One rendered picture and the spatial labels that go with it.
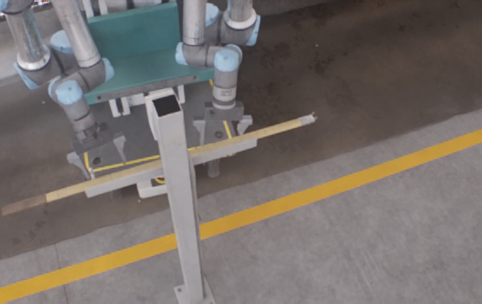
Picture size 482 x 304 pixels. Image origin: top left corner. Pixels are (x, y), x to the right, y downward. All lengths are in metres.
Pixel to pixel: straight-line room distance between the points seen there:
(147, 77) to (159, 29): 0.19
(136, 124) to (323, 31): 1.45
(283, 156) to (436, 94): 1.01
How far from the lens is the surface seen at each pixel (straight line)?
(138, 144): 2.37
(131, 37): 2.09
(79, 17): 1.71
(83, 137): 1.66
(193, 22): 1.74
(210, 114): 1.72
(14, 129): 3.02
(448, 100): 3.19
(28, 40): 1.78
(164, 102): 1.22
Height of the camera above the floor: 2.23
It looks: 55 degrees down
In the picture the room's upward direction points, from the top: 1 degrees clockwise
